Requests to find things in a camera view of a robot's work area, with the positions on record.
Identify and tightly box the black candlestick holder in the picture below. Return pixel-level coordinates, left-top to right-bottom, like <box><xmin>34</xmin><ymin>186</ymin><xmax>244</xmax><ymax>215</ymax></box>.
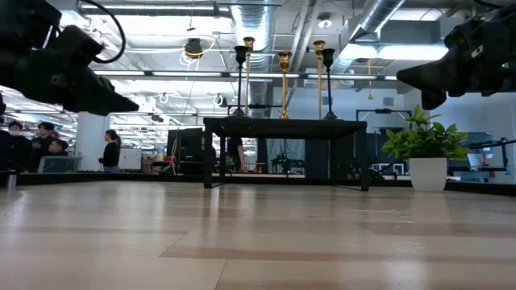
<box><xmin>231</xmin><ymin>45</ymin><xmax>252</xmax><ymax>118</ymax></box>
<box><xmin>320</xmin><ymin>48</ymin><xmax>340</xmax><ymax>121</ymax></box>

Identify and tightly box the person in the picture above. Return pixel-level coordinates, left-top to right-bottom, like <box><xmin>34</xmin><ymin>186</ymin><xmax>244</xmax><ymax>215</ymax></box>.
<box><xmin>47</xmin><ymin>139</ymin><xmax>69</xmax><ymax>157</ymax></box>
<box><xmin>226</xmin><ymin>136</ymin><xmax>247</xmax><ymax>174</ymax></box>
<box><xmin>98</xmin><ymin>129</ymin><xmax>122</xmax><ymax>173</ymax></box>
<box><xmin>0</xmin><ymin>119</ymin><xmax>32</xmax><ymax>173</ymax></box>
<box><xmin>31</xmin><ymin>121</ymin><xmax>56</xmax><ymax>162</ymax></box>

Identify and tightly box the short gold candlestick holder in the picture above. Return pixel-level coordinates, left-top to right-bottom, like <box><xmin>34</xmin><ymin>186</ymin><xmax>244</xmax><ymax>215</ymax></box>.
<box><xmin>277</xmin><ymin>51</ymin><xmax>293</xmax><ymax>120</ymax></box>

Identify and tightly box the background blue screen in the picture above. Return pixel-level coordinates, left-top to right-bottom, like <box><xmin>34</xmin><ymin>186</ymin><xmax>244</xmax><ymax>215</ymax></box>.
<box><xmin>459</xmin><ymin>131</ymin><xmax>495</xmax><ymax>160</ymax></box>

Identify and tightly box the black cabinet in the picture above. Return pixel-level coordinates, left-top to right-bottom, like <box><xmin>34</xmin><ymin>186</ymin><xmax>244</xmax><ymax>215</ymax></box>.
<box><xmin>166</xmin><ymin>127</ymin><xmax>205</xmax><ymax>176</ymax></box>

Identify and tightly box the tall gold candlestick holder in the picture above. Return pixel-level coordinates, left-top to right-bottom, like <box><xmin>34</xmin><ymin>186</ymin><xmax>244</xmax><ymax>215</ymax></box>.
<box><xmin>312</xmin><ymin>39</ymin><xmax>327</xmax><ymax>121</ymax></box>
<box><xmin>243</xmin><ymin>36</ymin><xmax>256</xmax><ymax>118</ymax></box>

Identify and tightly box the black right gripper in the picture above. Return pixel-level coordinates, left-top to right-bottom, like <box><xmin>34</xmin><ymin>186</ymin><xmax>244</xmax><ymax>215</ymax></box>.
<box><xmin>397</xmin><ymin>3</ymin><xmax>516</xmax><ymax>110</ymax></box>

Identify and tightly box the teal chair back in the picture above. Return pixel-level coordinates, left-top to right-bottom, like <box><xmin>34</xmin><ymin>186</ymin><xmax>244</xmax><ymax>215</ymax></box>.
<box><xmin>38</xmin><ymin>155</ymin><xmax>83</xmax><ymax>174</ymax></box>

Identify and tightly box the silver ventilation duct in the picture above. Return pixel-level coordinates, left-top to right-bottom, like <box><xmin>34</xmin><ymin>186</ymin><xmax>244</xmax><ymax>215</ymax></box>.
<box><xmin>328</xmin><ymin>0</ymin><xmax>406</xmax><ymax>76</ymax></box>
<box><xmin>231</xmin><ymin>3</ymin><xmax>275</xmax><ymax>108</ymax></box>

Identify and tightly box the green plant in white pot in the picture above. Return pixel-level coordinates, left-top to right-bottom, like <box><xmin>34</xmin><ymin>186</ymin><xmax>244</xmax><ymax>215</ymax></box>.
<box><xmin>381</xmin><ymin>105</ymin><xmax>471</xmax><ymax>193</ymax></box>

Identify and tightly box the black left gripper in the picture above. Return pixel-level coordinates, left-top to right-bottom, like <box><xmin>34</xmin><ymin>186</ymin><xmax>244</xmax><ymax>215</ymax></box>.
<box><xmin>0</xmin><ymin>0</ymin><xmax>140</xmax><ymax>116</ymax></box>

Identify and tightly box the black ceiling-mounted camera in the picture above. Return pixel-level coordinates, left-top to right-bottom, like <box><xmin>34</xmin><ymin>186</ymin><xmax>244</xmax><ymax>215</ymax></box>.
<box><xmin>184</xmin><ymin>38</ymin><xmax>205</xmax><ymax>60</ymax></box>

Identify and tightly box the black perforated metal rack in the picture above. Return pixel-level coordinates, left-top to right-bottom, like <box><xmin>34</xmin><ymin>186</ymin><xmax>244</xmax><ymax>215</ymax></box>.
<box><xmin>202</xmin><ymin>116</ymin><xmax>370</xmax><ymax>193</ymax></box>

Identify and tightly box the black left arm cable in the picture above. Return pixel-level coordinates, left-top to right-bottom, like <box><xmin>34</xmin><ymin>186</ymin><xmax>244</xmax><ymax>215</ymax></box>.
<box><xmin>78</xmin><ymin>0</ymin><xmax>127</xmax><ymax>64</ymax></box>

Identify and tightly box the hanging gold pendant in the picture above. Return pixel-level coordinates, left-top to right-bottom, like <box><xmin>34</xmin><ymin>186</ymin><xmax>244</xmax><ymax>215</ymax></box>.
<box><xmin>366</xmin><ymin>59</ymin><xmax>375</xmax><ymax>101</ymax></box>

